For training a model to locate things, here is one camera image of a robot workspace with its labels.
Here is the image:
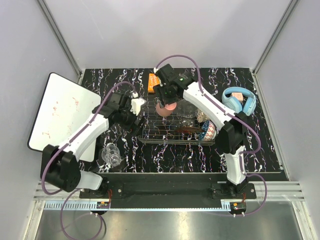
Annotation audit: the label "beige patterned bowl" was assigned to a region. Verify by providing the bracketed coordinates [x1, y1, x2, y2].
[196, 108, 210, 123]

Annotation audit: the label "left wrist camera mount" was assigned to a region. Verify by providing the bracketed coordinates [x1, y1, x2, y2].
[130, 92, 147, 116]

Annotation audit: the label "white board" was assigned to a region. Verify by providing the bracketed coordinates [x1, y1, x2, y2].
[27, 72, 102, 152]

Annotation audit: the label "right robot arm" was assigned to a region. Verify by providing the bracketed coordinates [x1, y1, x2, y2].
[153, 64, 248, 199]

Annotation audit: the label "clear glass cup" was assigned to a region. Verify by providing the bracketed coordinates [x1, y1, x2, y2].
[101, 143, 122, 167]

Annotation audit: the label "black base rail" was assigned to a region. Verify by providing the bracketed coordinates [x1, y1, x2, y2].
[78, 171, 258, 210]

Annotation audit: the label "light blue headphones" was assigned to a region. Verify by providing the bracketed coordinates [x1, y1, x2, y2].
[221, 86, 257, 116]

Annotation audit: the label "blue triangle pattern bowl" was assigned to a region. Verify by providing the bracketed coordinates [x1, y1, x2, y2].
[197, 120, 217, 141]

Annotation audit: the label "wire dish rack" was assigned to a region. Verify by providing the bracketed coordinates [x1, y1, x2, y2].
[138, 94, 215, 146]

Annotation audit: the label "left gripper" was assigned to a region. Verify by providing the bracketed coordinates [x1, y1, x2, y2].
[118, 103, 147, 137]

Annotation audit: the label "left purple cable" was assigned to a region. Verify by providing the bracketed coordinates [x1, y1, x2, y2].
[41, 81, 138, 240]

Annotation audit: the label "red floral plate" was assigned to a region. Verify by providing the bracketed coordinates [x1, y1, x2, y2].
[175, 126, 204, 134]

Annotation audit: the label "pink cube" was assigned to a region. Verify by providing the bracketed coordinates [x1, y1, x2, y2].
[231, 92, 244, 103]

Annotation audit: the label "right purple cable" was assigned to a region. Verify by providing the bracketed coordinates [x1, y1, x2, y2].
[154, 54, 269, 217]

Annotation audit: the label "pink plastic cup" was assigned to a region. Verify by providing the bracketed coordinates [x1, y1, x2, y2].
[155, 102, 177, 117]

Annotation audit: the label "purple cable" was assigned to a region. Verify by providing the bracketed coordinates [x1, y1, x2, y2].
[154, 54, 269, 217]
[41, 81, 138, 240]

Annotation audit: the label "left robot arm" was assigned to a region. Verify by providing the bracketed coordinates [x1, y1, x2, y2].
[40, 93, 147, 198]

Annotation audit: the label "orange patterned box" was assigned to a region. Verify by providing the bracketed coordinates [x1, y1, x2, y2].
[147, 73, 160, 94]

